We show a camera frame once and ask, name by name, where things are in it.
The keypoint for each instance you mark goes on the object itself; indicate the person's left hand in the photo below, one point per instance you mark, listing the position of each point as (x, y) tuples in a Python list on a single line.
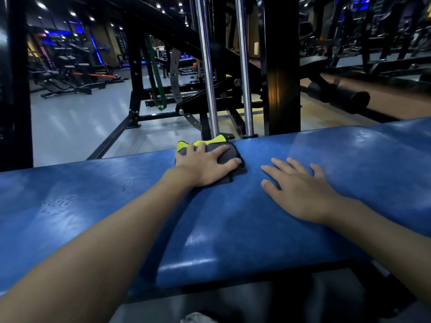
[(198, 168)]

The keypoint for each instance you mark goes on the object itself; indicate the black weight machine frame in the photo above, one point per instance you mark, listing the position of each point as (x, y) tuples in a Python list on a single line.
[(136, 80)]

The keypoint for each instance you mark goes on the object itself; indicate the black foam roller pad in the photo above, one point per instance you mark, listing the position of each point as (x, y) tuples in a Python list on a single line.
[(350, 100)]

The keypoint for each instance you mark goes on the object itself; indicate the black upright post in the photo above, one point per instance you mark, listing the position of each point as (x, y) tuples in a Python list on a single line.
[(17, 97)]

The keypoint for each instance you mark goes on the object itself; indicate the perforated steel adjustment arc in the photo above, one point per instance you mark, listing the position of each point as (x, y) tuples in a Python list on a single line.
[(175, 73)]

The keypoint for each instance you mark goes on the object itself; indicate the grey and yellow cleaning cloth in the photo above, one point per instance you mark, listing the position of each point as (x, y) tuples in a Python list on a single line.
[(235, 153)]

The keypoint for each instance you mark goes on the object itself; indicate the blue padded bench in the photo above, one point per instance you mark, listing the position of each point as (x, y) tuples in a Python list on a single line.
[(84, 205)]

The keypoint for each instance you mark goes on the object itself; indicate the chrome guide rod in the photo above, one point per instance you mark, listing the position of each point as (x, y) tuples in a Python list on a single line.
[(207, 70), (245, 70)]

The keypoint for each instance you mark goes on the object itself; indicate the black machine column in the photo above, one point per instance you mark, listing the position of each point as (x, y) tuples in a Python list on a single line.
[(281, 70)]

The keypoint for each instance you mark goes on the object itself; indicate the green resistance band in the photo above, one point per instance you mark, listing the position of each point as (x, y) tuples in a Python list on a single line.
[(156, 87)]

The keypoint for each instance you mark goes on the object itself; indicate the black gym equipment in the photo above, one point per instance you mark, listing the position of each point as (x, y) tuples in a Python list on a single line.
[(370, 36)]

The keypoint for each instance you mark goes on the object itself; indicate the person's right hand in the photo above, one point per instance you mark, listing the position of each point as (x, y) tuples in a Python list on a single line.
[(303, 198)]

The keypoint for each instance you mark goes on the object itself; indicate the person's left forearm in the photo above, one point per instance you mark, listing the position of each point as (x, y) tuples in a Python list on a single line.
[(84, 265)]

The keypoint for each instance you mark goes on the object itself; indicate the person's right forearm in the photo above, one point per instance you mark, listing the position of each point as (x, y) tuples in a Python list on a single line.
[(387, 238)]

